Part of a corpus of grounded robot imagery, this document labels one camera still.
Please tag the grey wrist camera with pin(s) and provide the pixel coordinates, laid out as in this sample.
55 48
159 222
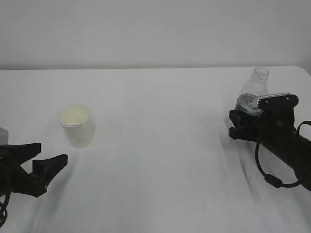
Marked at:
4 136
275 102

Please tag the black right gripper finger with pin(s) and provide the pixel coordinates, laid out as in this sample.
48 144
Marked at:
240 119
247 133

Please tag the white paper cup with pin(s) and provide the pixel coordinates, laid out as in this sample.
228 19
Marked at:
75 119

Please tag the clear green-label water bottle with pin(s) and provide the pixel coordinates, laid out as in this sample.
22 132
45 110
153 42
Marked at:
255 86

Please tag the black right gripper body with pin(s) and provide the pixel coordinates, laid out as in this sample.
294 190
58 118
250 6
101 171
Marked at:
276 132

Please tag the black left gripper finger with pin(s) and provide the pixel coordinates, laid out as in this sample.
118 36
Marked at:
20 153
46 170

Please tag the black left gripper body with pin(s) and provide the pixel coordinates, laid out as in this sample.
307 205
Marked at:
17 180

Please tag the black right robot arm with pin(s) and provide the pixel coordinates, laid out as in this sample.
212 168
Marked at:
299 162

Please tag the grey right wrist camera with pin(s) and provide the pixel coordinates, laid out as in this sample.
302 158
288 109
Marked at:
275 102

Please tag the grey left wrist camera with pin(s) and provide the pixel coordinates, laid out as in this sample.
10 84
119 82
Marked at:
4 136

